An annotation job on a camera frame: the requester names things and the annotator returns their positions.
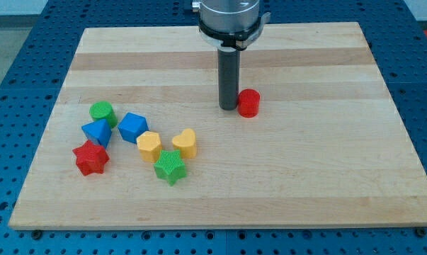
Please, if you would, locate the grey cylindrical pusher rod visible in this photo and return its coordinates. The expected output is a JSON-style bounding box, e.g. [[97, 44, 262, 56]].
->
[[217, 50, 240, 111]]

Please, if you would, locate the red cylinder block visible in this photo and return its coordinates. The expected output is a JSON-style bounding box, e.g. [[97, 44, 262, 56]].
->
[[238, 89, 261, 118]]

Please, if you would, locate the yellow heart block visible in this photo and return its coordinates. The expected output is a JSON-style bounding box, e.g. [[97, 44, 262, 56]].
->
[[172, 128, 197, 159]]

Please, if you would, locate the yellow hexagon block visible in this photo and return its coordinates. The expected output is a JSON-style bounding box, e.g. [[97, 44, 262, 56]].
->
[[136, 131, 163, 163]]

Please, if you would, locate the blue cube block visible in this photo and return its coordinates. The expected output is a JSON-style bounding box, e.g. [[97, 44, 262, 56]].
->
[[118, 113, 149, 144]]

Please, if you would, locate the green star block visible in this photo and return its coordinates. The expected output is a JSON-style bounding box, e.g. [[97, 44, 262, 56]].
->
[[154, 149, 187, 186]]

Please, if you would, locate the wooden board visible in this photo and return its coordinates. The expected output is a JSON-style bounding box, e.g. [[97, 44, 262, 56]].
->
[[9, 22, 427, 230]]

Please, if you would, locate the green cylinder block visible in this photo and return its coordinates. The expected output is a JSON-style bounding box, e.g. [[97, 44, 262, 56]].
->
[[89, 101, 118, 128]]

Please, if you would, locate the blue triangle block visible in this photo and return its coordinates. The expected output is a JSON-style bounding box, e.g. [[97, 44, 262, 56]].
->
[[81, 119, 112, 149]]

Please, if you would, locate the red star block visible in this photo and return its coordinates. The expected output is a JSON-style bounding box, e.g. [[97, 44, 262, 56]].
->
[[72, 140, 110, 176]]

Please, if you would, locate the blue perforated table plate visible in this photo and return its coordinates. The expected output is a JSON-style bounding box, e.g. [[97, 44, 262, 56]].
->
[[0, 0, 427, 254]]

